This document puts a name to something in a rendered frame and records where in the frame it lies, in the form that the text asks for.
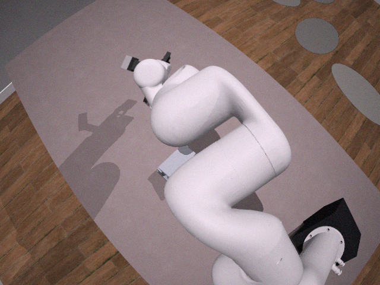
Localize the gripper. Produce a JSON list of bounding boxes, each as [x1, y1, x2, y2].
[[143, 52, 172, 103]]

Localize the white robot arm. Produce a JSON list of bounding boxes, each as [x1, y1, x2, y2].
[[121, 55, 345, 285]]

